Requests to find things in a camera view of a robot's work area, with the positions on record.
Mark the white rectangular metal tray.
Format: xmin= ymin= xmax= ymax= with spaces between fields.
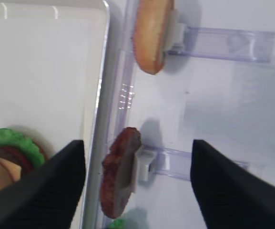
xmin=0 ymin=0 xmax=111 ymax=229

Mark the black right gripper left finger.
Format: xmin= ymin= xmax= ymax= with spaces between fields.
xmin=0 ymin=140 xmax=86 ymax=229

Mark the right long clear rail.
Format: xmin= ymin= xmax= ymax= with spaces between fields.
xmin=80 ymin=0 xmax=138 ymax=229

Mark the right golden bun half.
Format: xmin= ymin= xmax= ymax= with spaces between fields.
xmin=132 ymin=0 xmax=174 ymax=75

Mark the clear holder under patty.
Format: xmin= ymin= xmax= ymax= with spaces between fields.
xmin=132 ymin=140 xmax=249 ymax=192

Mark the clear holder under buns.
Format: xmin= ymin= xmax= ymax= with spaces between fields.
xmin=164 ymin=10 xmax=275 ymax=63

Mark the brown meat patty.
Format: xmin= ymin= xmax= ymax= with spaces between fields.
xmin=100 ymin=127 xmax=142 ymax=219

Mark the green lettuce under cheese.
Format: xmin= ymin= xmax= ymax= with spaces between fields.
xmin=0 ymin=128 xmax=46 ymax=168

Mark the tomato slice in stack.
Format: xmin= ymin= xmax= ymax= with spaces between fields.
xmin=0 ymin=146 xmax=33 ymax=175

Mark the loose green lettuce leaf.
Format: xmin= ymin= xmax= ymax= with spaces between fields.
xmin=106 ymin=218 xmax=127 ymax=229

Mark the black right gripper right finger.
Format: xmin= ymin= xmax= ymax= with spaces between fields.
xmin=190 ymin=140 xmax=275 ymax=229

